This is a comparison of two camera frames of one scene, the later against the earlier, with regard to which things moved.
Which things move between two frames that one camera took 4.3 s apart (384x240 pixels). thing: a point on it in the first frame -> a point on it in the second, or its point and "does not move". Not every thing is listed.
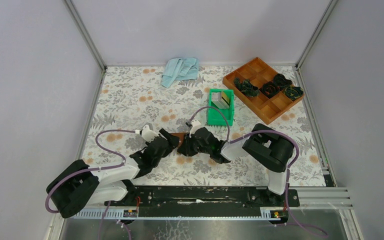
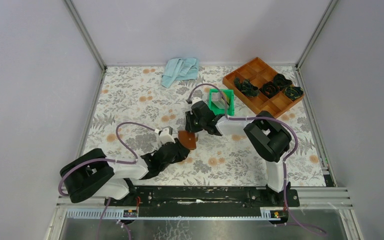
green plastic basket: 222,99 does not move
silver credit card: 217,100 does not move
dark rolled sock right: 292,92 does not move
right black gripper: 185,148 -> 189,115
